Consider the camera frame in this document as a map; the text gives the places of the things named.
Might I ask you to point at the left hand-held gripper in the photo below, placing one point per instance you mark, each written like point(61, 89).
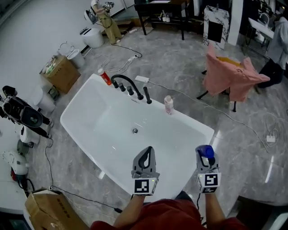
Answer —
point(144, 185)

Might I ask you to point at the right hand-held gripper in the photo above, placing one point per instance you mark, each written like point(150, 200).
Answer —
point(209, 180)

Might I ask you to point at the blue bottle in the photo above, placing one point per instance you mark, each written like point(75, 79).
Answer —
point(205, 150)

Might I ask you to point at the white bathtub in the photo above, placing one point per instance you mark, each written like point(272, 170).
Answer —
point(112, 121)

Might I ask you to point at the person's left forearm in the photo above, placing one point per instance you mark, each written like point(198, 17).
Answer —
point(128, 211)

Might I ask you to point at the person's right forearm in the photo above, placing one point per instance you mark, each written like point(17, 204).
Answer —
point(214, 206)

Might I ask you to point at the person's black trouser leg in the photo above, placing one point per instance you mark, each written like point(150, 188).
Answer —
point(184, 195)

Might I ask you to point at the person's red shirt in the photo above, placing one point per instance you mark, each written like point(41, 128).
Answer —
point(168, 218)

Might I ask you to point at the black chair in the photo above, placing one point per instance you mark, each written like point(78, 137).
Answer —
point(234, 106)

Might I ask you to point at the clear pink bottle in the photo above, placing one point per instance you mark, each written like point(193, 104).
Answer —
point(168, 106)

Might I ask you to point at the white power strip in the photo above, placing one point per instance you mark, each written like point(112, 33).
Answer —
point(141, 79)
point(271, 138)
point(132, 59)

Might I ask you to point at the black shower wand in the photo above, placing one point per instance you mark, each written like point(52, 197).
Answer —
point(147, 95)

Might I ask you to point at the dark green tub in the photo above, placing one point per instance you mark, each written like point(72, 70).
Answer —
point(258, 215)

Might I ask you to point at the black faucet knob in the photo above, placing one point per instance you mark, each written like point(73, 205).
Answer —
point(130, 90)
point(115, 84)
point(122, 87)

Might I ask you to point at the pink cloth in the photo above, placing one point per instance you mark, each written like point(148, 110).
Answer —
point(225, 76)

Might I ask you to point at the black curved faucet spout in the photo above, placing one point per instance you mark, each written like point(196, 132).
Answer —
point(121, 76)

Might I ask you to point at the orange bottle with white cap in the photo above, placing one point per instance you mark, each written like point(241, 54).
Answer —
point(105, 78)

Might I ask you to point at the large printed cardboard box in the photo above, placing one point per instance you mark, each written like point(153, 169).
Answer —
point(51, 211)

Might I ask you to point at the white rounded toilet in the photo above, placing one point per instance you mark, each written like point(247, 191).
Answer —
point(43, 101)

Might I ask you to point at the open cardboard box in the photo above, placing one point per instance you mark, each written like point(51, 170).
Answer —
point(60, 76)

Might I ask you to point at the grey-green bucket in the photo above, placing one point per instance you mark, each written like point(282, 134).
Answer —
point(23, 147)

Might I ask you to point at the white toilet with raised seat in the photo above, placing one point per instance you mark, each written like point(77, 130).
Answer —
point(75, 58)

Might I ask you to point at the white rounded appliance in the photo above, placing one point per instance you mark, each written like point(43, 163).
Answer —
point(15, 161)

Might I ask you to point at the white toilet with closed lid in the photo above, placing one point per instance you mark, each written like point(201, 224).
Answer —
point(92, 38)

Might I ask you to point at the steel table with white top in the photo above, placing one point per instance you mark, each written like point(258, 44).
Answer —
point(258, 23)

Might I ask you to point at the black table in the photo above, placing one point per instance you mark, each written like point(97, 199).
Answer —
point(157, 6)

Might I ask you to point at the marble pedestal with black panel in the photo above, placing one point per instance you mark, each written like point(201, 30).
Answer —
point(206, 27)

